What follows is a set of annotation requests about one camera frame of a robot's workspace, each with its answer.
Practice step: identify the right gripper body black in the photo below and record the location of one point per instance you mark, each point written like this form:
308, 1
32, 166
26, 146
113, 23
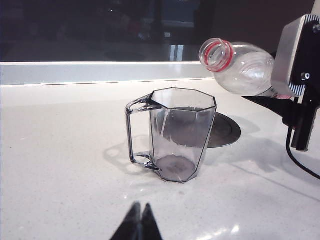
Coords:
306, 117

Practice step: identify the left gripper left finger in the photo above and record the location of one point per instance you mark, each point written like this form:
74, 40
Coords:
130, 225

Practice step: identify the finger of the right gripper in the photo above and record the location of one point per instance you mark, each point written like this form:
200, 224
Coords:
290, 57
272, 106

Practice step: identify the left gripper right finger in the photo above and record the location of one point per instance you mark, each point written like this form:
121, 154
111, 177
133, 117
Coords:
150, 225

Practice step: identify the clear water bottle red label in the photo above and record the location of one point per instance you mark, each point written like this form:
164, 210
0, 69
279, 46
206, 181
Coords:
247, 72

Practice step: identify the transparent grey faceted mug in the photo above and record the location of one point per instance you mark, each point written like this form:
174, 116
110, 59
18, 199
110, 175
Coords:
180, 140

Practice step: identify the round metal countertop disc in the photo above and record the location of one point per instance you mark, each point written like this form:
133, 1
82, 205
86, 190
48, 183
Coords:
227, 130

